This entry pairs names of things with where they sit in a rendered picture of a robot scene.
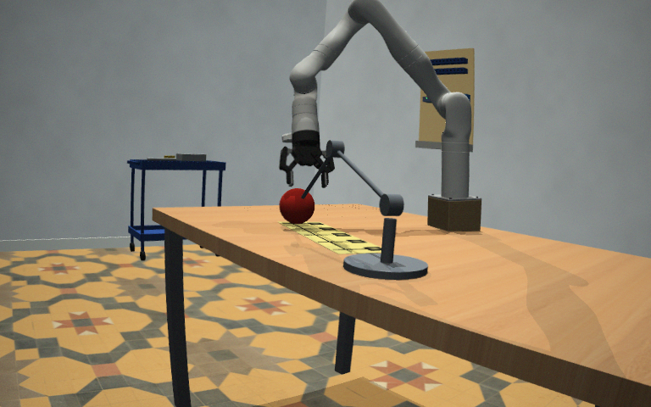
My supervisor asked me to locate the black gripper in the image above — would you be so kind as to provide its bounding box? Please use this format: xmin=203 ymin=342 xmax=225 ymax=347
xmin=279 ymin=130 xmax=335 ymax=188

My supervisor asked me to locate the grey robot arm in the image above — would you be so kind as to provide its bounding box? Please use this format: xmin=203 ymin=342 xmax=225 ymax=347
xmin=282 ymin=0 xmax=471 ymax=198

